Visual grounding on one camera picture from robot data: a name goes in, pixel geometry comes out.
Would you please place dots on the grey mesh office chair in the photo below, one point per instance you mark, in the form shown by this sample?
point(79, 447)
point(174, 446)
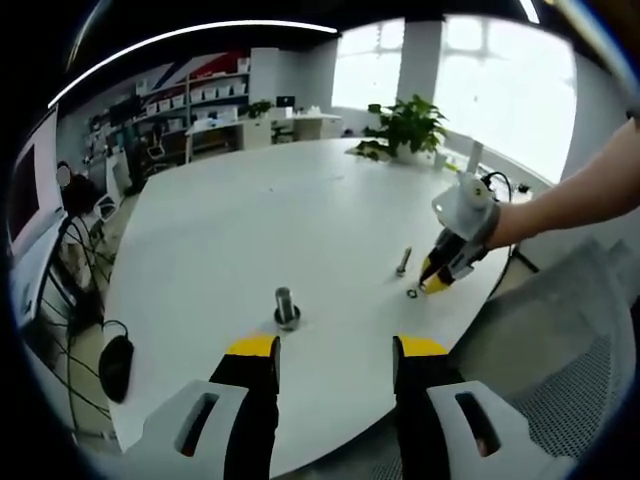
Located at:
point(575, 325)

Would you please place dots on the shelf with white bins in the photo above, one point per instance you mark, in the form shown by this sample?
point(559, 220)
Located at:
point(210, 95)

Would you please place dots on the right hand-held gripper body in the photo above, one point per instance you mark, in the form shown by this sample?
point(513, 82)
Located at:
point(465, 210)

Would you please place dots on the small green plant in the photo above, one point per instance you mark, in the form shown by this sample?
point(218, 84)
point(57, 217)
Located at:
point(257, 109)

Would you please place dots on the long ceiling light strip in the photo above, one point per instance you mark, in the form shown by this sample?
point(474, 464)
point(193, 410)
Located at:
point(200, 37)

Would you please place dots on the silver bolt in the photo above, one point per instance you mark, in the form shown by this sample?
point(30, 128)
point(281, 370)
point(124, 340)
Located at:
point(404, 262)

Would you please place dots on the white office chair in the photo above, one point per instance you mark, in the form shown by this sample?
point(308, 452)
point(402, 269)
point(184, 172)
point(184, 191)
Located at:
point(106, 206)

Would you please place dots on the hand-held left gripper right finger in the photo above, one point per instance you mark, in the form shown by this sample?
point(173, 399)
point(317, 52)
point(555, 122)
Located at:
point(425, 400)

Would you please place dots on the silver threaded stud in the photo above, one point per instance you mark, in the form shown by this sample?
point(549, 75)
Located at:
point(285, 300)

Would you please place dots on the black computer mouse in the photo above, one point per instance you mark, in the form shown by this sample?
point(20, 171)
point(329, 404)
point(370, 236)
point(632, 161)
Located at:
point(116, 370)

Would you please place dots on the black screen on stand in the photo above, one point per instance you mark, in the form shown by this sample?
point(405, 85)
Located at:
point(125, 111)

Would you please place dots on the small black monitor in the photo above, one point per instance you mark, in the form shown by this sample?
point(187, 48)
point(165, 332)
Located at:
point(284, 101)

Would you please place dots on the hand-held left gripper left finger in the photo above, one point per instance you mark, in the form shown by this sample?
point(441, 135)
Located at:
point(250, 400)

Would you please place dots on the green potted plant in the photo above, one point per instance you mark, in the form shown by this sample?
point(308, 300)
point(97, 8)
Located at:
point(410, 125)

